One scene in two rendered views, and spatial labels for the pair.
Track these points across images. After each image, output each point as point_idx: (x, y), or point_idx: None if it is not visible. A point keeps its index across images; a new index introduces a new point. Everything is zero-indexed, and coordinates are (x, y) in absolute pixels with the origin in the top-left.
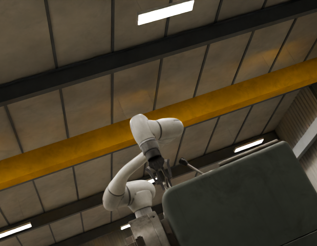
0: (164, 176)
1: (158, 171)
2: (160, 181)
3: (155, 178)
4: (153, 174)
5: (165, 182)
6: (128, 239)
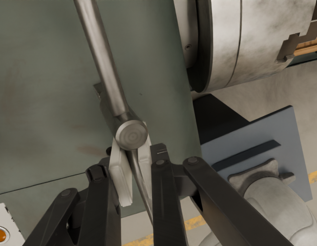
0: (119, 236)
1: (159, 242)
2: (159, 168)
3: (207, 180)
4: (225, 215)
5: (109, 46)
6: (313, 11)
